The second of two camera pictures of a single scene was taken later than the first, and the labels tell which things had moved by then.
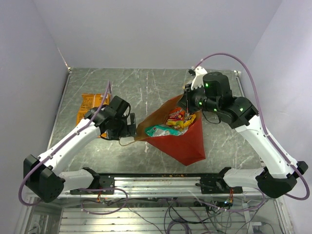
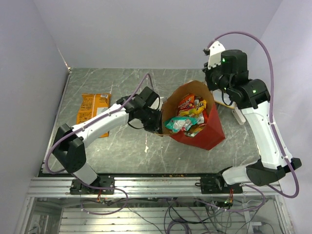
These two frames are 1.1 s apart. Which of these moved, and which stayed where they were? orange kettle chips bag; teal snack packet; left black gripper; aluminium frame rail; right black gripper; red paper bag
Moved: right black gripper; teal snack packet; red paper bag; left black gripper
Stayed: orange kettle chips bag; aluminium frame rail
